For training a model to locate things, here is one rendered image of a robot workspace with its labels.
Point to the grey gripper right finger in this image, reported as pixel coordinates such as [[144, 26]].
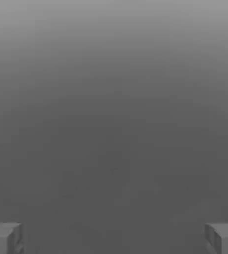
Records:
[[225, 238]]

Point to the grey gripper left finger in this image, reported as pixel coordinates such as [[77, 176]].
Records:
[[3, 238]]

